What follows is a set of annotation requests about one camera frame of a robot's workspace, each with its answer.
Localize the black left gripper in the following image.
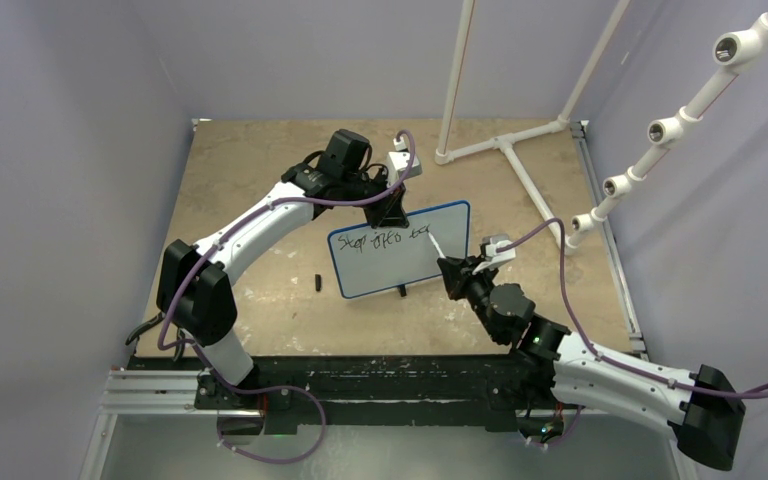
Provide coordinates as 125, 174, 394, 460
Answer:
342, 168, 409, 231

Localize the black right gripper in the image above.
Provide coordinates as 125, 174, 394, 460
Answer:
440, 254, 505, 344

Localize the white marker pen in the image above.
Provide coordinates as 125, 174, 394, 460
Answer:
427, 231, 446, 259

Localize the blue framed whiteboard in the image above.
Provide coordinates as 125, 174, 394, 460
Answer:
327, 200, 471, 299

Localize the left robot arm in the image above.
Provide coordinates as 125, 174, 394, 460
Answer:
156, 129, 419, 409

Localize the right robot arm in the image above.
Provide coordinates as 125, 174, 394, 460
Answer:
436, 256, 746, 471

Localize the black pliers tool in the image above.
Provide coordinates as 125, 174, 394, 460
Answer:
124, 312, 186, 363

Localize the white PVC pipe with fittings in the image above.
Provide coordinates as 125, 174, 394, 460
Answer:
565, 10, 768, 248

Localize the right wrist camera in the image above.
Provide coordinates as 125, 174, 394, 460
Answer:
472, 233, 516, 275

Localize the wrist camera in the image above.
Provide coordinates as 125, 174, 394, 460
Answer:
385, 151, 423, 186
472, 233, 516, 275

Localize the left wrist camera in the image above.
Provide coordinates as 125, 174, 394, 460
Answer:
385, 151, 423, 186

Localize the white PVC pipe frame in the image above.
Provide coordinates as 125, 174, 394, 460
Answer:
435, 0, 631, 222

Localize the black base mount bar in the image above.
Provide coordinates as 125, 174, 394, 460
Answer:
127, 354, 556, 434

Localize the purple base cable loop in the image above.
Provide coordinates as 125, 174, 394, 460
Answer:
216, 385, 328, 465

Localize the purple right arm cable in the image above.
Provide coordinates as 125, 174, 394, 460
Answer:
497, 218, 768, 400

